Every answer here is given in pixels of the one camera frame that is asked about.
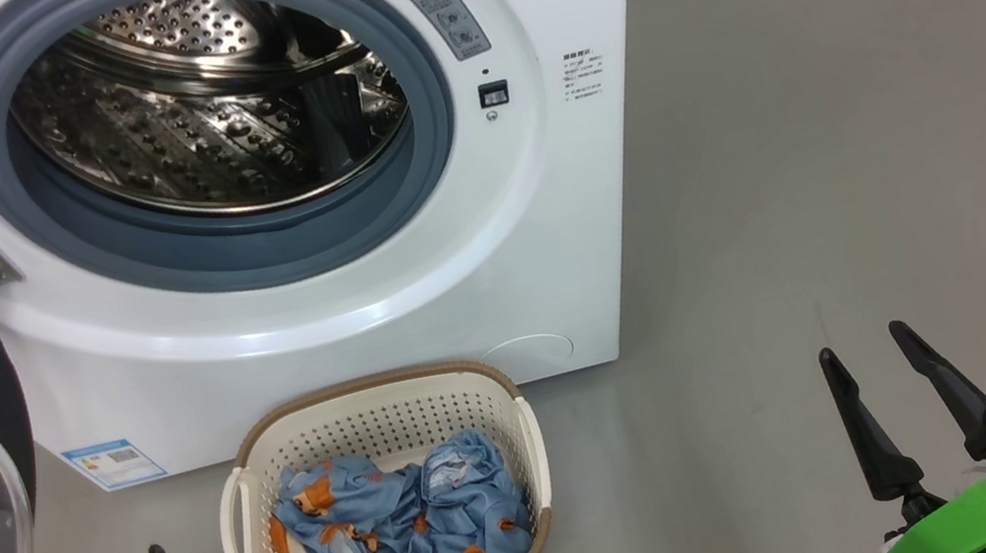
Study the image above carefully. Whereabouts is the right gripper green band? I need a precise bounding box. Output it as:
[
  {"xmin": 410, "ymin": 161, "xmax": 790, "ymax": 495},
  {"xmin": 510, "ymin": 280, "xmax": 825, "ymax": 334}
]
[{"xmin": 814, "ymin": 306, "xmax": 986, "ymax": 553}]

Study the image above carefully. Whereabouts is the blue cartoon print garment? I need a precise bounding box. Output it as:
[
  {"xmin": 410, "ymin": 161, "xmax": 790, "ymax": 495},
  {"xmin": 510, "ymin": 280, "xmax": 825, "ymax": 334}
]
[{"xmin": 395, "ymin": 420, "xmax": 541, "ymax": 553}]

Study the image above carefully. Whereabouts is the cream perforated laundry basket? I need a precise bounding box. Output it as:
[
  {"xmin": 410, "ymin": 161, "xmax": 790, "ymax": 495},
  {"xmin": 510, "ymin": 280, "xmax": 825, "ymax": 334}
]
[{"xmin": 199, "ymin": 347, "xmax": 564, "ymax": 553}]

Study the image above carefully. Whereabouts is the white front-load washing machine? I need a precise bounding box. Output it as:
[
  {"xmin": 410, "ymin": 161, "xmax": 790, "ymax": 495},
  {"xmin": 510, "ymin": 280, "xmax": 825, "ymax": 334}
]
[{"xmin": 0, "ymin": 0, "xmax": 712, "ymax": 512}]

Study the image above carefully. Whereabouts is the grey rubber door gasket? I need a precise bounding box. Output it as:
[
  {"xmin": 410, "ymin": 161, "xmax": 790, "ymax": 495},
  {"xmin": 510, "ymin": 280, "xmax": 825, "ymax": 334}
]
[{"xmin": 0, "ymin": 0, "xmax": 481, "ymax": 334}]

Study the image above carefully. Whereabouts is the black door lock slot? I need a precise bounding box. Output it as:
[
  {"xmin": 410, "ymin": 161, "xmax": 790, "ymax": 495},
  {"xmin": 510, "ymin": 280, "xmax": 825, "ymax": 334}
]
[{"xmin": 476, "ymin": 78, "xmax": 513, "ymax": 112}]

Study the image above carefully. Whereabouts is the round drain filter cover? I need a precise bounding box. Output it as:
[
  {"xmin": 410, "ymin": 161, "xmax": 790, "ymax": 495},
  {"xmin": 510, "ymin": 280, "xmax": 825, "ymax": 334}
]
[{"xmin": 475, "ymin": 328, "xmax": 579, "ymax": 390}]

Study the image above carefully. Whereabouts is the small printed text label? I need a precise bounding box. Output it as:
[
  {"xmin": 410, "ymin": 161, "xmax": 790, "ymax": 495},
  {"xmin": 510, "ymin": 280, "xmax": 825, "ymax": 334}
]
[{"xmin": 557, "ymin": 45, "xmax": 612, "ymax": 104}]

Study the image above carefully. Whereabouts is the perforated steel washer drum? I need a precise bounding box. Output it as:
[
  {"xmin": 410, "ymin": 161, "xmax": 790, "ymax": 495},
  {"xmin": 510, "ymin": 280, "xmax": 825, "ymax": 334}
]
[{"xmin": 0, "ymin": 0, "xmax": 425, "ymax": 250}]

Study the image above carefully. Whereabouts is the grey warning sticker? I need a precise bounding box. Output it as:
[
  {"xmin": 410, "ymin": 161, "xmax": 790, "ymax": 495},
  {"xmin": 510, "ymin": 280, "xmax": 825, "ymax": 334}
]
[{"xmin": 398, "ymin": 0, "xmax": 495, "ymax": 70}]

